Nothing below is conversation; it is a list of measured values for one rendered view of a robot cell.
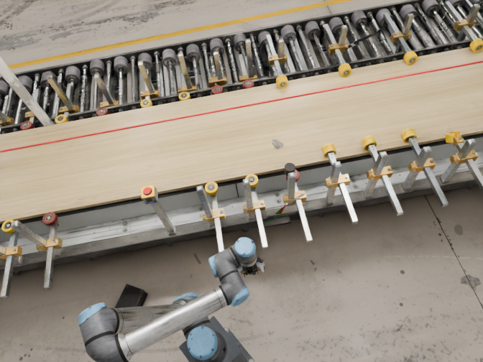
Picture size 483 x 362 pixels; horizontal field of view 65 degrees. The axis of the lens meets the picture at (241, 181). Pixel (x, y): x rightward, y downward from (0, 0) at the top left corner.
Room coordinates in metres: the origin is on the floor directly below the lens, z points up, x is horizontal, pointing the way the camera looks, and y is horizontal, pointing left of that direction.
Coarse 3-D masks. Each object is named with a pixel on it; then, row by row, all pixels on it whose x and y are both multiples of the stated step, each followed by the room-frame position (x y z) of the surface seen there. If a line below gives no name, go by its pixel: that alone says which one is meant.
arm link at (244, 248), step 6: (240, 240) 0.64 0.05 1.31; (246, 240) 0.64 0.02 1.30; (234, 246) 0.62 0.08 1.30; (240, 246) 0.61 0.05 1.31; (246, 246) 0.61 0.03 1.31; (252, 246) 0.61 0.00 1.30; (234, 252) 0.60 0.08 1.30; (240, 252) 0.59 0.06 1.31; (246, 252) 0.58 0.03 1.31; (252, 252) 0.58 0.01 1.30; (240, 258) 0.57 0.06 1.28; (246, 258) 0.57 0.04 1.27; (252, 258) 0.58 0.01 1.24
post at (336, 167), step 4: (336, 164) 1.04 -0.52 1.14; (340, 164) 1.04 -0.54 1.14; (332, 168) 1.06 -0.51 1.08; (336, 168) 1.03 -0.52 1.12; (340, 168) 1.03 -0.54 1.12; (332, 172) 1.05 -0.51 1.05; (336, 172) 1.03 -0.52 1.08; (332, 176) 1.04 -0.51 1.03; (336, 176) 1.03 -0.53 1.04; (332, 180) 1.03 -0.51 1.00; (336, 180) 1.03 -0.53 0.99; (328, 188) 1.05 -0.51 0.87; (332, 188) 1.03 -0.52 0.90; (328, 192) 1.04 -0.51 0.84; (332, 192) 1.03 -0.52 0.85; (328, 196) 1.03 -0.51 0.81; (332, 196) 1.03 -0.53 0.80; (328, 200) 1.03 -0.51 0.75; (332, 200) 1.03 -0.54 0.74
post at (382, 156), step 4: (380, 152) 1.07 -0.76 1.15; (384, 152) 1.06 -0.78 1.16; (380, 156) 1.05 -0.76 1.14; (384, 156) 1.04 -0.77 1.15; (380, 160) 1.04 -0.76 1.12; (384, 160) 1.04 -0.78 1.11; (376, 164) 1.06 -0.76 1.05; (380, 164) 1.04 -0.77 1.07; (384, 164) 1.04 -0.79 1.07; (376, 168) 1.04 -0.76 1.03; (380, 168) 1.04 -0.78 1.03; (376, 172) 1.04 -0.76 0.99; (380, 172) 1.04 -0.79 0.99; (372, 180) 1.04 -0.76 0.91; (376, 180) 1.04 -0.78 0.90; (368, 184) 1.06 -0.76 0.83; (372, 184) 1.04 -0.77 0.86; (368, 188) 1.04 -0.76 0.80; (372, 188) 1.04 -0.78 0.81; (368, 192) 1.04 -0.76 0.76
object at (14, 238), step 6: (12, 234) 1.13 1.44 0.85; (18, 234) 1.13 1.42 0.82; (12, 240) 1.09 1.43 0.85; (12, 258) 0.97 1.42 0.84; (6, 264) 0.94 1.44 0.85; (12, 264) 0.94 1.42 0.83; (6, 270) 0.90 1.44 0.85; (12, 270) 0.90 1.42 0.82; (6, 276) 0.86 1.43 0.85; (6, 282) 0.82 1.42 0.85; (6, 288) 0.79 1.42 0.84; (6, 294) 0.76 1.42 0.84
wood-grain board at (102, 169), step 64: (384, 64) 1.95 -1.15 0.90; (448, 64) 1.84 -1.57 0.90; (64, 128) 1.87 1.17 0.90; (192, 128) 1.67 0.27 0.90; (256, 128) 1.58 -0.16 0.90; (320, 128) 1.49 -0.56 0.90; (384, 128) 1.40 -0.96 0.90; (448, 128) 1.31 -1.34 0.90; (0, 192) 1.42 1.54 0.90; (64, 192) 1.33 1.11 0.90; (128, 192) 1.25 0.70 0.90
